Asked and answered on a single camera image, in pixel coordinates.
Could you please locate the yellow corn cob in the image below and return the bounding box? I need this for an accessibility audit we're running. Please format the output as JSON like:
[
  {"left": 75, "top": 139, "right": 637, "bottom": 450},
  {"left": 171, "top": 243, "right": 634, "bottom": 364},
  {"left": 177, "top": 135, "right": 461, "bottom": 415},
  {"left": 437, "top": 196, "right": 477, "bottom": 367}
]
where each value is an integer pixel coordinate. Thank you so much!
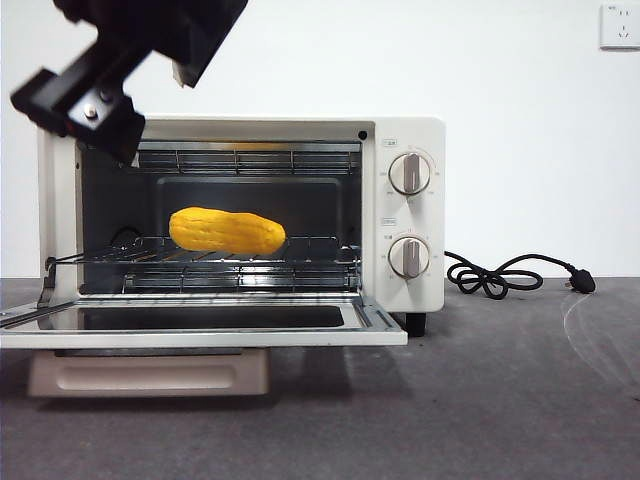
[{"left": 168, "top": 206, "right": 288, "bottom": 254}]

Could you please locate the glass oven door beige handle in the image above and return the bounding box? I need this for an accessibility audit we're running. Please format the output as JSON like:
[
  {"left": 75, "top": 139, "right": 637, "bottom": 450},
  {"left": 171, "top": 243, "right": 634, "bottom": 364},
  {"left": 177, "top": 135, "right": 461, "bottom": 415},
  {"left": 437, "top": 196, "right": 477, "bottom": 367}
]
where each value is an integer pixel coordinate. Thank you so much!
[{"left": 0, "top": 292, "right": 410, "bottom": 400}]

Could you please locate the cream Toshiba toaster oven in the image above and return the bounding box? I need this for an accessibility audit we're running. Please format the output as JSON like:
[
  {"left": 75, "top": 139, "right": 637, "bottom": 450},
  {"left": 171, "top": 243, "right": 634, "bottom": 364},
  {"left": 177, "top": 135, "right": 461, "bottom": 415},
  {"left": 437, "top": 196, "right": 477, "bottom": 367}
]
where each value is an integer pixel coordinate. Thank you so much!
[{"left": 37, "top": 115, "right": 446, "bottom": 337}]

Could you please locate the cream temperature knob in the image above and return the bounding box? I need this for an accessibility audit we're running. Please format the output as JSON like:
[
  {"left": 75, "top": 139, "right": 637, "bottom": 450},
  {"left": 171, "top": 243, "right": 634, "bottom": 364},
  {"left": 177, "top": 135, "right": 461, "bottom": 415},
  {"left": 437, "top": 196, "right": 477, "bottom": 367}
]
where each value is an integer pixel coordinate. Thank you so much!
[{"left": 388, "top": 152, "right": 432, "bottom": 196}]

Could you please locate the cream timer knob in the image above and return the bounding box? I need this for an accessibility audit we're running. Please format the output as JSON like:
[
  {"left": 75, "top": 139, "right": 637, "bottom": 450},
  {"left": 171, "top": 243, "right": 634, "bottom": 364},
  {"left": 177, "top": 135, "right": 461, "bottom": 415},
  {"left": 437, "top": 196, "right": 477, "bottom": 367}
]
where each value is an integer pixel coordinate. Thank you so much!
[{"left": 388, "top": 235, "right": 432, "bottom": 279}]

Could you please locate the metal wire oven rack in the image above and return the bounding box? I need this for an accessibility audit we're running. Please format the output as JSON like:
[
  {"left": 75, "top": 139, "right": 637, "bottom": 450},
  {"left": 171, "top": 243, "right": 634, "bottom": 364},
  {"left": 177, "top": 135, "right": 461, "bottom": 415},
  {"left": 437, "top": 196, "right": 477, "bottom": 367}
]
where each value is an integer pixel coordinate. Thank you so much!
[{"left": 49, "top": 234, "right": 362, "bottom": 267}]

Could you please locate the white wall socket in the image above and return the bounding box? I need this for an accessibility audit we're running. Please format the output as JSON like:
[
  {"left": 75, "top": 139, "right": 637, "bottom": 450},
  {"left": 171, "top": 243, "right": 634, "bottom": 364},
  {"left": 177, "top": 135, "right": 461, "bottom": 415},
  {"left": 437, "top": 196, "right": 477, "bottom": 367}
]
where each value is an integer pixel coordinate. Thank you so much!
[{"left": 599, "top": 3, "right": 640, "bottom": 51}]

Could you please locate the black power cable with plug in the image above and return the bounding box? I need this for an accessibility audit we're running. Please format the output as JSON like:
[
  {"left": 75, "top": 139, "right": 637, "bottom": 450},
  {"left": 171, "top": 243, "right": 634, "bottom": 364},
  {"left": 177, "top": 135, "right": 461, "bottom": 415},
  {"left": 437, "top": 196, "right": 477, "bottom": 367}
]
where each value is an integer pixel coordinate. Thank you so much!
[{"left": 443, "top": 251, "right": 597, "bottom": 296}]

